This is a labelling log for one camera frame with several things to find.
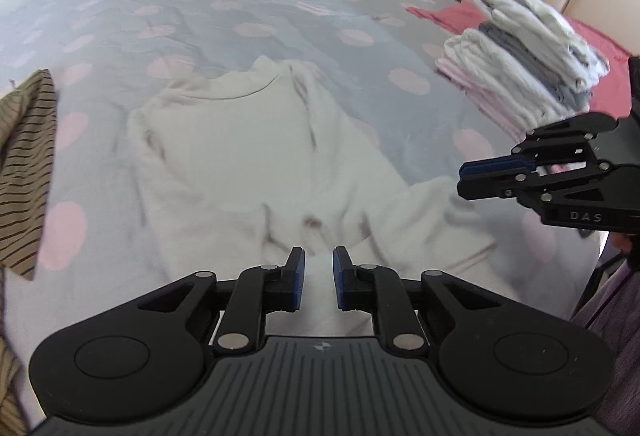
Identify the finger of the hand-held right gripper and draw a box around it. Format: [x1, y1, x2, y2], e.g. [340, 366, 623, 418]
[457, 160, 616, 205]
[460, 113, 621, 178]

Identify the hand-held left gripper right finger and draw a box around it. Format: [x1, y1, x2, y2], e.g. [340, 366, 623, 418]
[332, 246, 506, 357]

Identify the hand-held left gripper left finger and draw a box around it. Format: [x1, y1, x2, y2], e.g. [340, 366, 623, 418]
[140, 247, 306, 357]

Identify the cream long-sleeve shirt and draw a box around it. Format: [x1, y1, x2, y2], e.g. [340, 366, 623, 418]
[127, 55, 497, 338]

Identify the stack of folded clothes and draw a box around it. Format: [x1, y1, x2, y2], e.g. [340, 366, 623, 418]
[434, 0, 612, 143]

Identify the person's right hand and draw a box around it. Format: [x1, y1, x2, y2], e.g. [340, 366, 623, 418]
[607, 232, 640, 273]

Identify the coral pink cloth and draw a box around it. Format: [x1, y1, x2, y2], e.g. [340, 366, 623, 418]
[404, 0, 634, 118]

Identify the purple fleece garment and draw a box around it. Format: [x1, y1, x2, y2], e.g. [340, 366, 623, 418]
[569, 261, 640, 436]

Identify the brown striped garment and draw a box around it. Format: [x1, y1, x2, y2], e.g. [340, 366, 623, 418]
[0, 68, 59, 436]

